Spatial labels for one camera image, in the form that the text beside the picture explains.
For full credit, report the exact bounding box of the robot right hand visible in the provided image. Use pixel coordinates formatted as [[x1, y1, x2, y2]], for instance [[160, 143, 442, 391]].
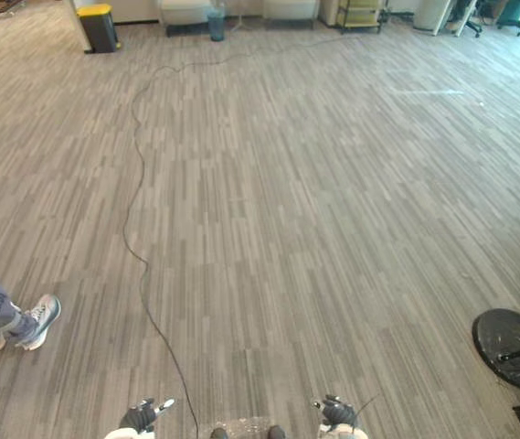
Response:
[[311, 393, 361, 427]]

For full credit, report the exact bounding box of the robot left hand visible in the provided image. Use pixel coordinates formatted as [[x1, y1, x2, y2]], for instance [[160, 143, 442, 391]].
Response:
[[119, 396, 176, 433]]

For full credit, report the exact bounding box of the black floor lamp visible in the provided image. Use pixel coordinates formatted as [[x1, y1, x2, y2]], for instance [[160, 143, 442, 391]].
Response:
[[471, 307, 520, 391]]

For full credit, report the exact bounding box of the black bin yellow lid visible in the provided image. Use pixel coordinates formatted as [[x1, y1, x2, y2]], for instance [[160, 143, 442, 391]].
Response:
[[76, 3, 122, 55]]

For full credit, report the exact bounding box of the yellow shelf cart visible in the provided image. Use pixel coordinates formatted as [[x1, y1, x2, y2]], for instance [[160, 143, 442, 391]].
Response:
[[335, 0, 384, 36]]

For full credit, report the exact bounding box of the blue wastebasket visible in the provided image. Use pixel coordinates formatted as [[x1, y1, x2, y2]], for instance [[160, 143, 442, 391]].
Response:
[[206, 9, 228, 43]]

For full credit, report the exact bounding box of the white round column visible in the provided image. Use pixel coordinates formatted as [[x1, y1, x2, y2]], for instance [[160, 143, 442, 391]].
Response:
[[411, 0, 454, 37]]

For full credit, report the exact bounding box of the white armchair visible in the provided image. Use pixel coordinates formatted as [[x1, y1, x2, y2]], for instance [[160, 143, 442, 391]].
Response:
[[158, 0, 216, 38]]

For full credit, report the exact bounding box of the white tripod stand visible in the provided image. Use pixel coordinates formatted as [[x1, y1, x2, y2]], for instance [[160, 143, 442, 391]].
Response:
[[227, 0, 263, 34]]

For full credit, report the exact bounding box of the black office chair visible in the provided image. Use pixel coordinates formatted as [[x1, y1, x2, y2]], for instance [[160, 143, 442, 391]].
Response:
[[462, 0, 485, 39]]

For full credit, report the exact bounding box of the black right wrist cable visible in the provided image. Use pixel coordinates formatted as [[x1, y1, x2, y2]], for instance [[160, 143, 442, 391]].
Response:
[[354, 394, 380, 416]]

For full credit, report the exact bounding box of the long black floor cable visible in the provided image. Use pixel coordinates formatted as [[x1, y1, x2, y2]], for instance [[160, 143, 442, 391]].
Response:
[[122, 33, 366, 439]]

